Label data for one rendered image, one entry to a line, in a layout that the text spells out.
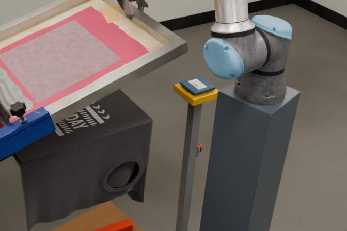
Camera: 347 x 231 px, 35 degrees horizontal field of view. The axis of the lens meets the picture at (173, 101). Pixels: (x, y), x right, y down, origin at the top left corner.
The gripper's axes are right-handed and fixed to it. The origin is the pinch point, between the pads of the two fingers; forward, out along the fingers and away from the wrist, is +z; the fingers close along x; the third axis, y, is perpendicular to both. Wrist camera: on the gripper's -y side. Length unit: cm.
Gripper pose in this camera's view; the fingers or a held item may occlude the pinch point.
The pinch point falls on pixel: (134, 12)
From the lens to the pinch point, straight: 194.5
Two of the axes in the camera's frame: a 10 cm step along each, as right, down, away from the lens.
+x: 8.1, -4.7, 3.5
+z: 1.5, 7.5, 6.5
